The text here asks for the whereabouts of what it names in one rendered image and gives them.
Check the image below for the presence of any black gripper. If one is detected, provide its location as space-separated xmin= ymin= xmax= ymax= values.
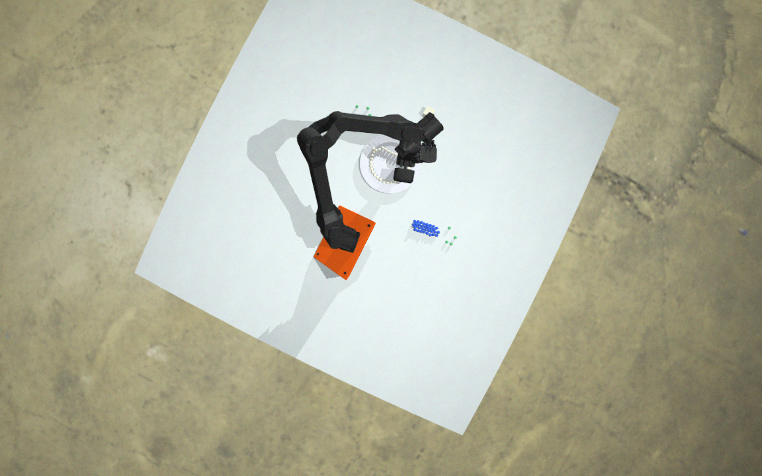
xmin=394 ymin=152 xmax=418 ymax=183

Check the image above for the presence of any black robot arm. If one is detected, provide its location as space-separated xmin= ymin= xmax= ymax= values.
xmin=296 ymin=111 xmax=444 ymax=253

